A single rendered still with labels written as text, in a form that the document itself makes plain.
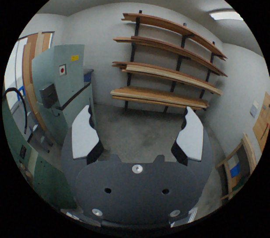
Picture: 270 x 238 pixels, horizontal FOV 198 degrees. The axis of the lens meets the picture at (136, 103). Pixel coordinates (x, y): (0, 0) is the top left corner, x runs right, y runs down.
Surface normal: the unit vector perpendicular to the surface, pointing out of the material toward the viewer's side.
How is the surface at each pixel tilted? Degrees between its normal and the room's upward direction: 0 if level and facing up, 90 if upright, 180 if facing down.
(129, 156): 0
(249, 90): 90
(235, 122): 90
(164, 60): 90
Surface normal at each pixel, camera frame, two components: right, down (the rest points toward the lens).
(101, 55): 0.00, 0.51
